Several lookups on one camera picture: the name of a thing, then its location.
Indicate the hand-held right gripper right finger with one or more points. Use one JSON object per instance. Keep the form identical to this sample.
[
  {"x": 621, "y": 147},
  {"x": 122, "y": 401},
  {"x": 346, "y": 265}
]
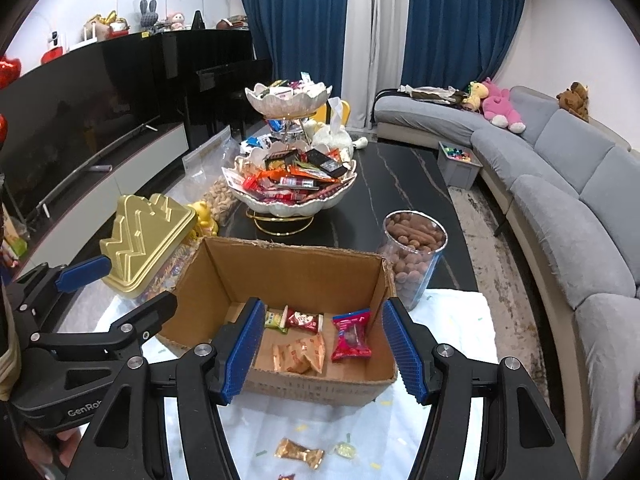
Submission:
[{"x": 405, "y": 350}]

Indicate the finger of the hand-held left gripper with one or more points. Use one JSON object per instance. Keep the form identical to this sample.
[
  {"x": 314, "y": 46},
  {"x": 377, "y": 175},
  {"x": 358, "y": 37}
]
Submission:
[
  {"x": 145, "y": 315},
  {"x": 82, "y": 271}
]

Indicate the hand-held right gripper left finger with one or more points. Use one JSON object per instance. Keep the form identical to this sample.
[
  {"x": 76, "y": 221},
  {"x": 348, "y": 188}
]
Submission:
[{"x": 245, "y": 350}]

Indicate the bright green candy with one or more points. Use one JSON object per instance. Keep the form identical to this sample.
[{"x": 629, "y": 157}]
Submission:
[{"x": 275, "y": 321}]

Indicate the red candy with face print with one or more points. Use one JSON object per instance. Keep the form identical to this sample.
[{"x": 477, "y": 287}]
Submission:
[{"x": 302, "y": 320}]

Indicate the brown cardboard box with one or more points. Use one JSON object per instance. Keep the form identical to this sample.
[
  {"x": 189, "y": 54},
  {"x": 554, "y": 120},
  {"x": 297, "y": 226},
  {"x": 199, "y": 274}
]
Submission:
[{"x": 300, "y": 270}]

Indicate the pale green candy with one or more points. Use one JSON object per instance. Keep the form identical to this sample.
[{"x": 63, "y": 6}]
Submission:
[{"x": 345, "y": 451}]

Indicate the gold candy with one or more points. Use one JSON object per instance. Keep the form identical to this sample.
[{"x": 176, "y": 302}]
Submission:
[{"x": 299, "y": 455}]

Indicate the clear jar of brown snacks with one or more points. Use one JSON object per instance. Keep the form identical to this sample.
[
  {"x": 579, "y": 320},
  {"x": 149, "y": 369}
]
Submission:
[{"x": 412, "y": 260}]

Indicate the small heap of white snacks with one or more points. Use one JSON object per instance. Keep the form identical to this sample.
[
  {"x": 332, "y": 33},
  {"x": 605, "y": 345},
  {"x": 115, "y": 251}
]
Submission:
[{"x": 285, "y": 91}]

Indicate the person's left hand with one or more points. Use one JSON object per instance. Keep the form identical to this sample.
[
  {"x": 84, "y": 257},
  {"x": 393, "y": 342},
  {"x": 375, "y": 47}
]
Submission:
[{"x": 50, "y": 452}]

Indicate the light blue speckled cloth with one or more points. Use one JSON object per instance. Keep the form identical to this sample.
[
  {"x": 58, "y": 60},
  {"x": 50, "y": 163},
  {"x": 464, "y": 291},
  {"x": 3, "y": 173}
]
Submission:
[{"x": 450, "y": 320}]

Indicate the red plastic snack packet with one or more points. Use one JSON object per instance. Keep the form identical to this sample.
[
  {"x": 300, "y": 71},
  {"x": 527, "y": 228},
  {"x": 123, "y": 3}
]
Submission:
[{"x": 350, "y": 335}]

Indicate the green and yellow snack bag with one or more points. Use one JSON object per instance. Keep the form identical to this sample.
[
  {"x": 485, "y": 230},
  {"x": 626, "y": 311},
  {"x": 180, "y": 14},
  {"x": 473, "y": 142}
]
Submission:
[{"x": 12, "y": 245}]

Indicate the clear candy container gold lid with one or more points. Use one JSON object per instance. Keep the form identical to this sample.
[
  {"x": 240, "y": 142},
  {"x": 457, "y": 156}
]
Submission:
[{"x": 145, "y": 230}]

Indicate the grey remote control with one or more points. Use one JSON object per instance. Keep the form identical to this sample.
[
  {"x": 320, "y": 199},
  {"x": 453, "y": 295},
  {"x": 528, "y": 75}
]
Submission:
[{"x": 101, "y": 167}]

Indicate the yellow toy figure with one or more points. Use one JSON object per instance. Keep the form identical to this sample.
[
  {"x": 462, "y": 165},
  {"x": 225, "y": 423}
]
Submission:
[{"x": 205, "y": 217}]

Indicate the grey television cabinet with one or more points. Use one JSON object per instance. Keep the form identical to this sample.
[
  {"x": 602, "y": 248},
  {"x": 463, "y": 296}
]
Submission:
[{"x": 150, "y": 150}]

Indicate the bag of peanuts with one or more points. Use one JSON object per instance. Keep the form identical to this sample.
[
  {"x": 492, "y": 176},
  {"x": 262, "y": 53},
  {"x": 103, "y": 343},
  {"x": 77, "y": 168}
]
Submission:
[{"x": 222, "y": 200}]

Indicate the beige patterned rug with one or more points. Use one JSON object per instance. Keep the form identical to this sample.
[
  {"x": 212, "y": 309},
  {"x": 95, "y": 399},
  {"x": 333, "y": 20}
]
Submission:
[{"x": 490, "y": 240}]

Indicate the black curved television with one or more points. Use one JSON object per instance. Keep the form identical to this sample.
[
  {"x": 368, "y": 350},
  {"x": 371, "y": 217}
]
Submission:
[{"x": 65, "y": 125}]

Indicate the two-tier white bowl stand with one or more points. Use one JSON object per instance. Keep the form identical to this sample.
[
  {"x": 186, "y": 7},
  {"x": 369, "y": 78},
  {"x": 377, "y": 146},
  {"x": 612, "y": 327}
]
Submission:
[{"x": 295, "y": 205}]

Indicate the red foil balloon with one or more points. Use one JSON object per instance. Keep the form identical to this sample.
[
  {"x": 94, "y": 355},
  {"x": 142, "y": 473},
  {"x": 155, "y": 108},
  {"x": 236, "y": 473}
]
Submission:
[
  {"x": 4, "y": 127},
  {"x": 9, "y": 72}
]

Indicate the clear plastic bag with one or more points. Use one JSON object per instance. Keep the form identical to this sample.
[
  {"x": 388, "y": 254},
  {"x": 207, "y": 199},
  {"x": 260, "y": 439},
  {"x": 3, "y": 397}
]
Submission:
[{"x": 210, "y": 155}]

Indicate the pile of mixed snack packets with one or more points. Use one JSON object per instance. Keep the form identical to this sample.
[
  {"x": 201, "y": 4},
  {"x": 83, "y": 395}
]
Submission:
[{"x": 300, "y": 180}]

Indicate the grey storage bin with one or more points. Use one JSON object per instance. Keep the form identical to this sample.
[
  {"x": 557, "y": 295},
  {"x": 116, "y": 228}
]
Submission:
[{"x": 457, "y": 172}]

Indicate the white dog on red house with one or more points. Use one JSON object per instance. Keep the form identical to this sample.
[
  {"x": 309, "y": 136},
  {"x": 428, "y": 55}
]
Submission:
[{"x": 54, "y": 50}]

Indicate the white plush toy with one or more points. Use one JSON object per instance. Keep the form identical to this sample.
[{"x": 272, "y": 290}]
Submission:
[{"x": 332, "y": 137}]

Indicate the gold and white toy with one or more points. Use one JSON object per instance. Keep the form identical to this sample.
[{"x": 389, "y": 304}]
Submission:
[{"x": 105, "y": 25}]

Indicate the yellow chair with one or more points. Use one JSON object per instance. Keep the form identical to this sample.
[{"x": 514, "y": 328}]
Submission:
[{"x": 324, "y": 112}]

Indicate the black upright piano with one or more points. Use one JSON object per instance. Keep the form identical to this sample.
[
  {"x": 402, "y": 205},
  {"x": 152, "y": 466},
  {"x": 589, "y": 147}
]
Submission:
[{"x": 210, "y": 50}]

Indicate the pile of clothes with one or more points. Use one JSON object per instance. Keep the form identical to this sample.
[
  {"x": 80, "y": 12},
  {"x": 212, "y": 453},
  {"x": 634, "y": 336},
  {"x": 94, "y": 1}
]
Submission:
[{"x": 432, "y": 94}]

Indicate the grey rabbit plush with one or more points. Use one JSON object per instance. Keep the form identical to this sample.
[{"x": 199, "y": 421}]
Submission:
[{"x": 147, "y": 20}]

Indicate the grey curved sofa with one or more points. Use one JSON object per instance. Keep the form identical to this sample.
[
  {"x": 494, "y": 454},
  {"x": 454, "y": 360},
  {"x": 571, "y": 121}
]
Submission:
[{"x": 575, "y": 150}]

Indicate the pink plush toy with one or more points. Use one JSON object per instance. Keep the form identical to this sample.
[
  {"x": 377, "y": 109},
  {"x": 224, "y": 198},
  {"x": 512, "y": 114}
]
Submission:
[{"x": 500, "y": 105}]

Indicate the yellow plush toy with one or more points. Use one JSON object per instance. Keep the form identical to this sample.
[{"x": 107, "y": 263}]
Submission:
[{"x": 475, "y": 94}]

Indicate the pink doll plush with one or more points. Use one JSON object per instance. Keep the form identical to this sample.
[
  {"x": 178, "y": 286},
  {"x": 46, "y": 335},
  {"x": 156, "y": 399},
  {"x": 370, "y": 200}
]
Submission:
[{"x": 176, "y": 21}]

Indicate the black metronome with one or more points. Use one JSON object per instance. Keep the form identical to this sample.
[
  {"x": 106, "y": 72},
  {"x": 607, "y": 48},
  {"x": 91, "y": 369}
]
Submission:
[{"x": 199, "y": 21}]

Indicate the brown football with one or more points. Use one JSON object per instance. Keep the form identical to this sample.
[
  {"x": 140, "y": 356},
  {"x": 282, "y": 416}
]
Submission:
[{"x": 232, "y": 22}]

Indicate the brown plush toy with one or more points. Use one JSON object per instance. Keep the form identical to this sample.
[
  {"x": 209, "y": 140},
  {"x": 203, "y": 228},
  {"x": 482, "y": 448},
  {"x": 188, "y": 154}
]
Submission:
[{"x": 572, "y": 100}]

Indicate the white sheer curtain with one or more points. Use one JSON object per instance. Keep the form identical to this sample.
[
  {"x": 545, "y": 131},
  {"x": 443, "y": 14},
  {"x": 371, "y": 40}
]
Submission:
[{"x": 370, "y": 35}]

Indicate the blue curtain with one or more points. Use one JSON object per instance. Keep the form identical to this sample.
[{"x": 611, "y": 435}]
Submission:
[
  {"x": 300, "y": 20},
  {"x": 460, "y": 25}
]

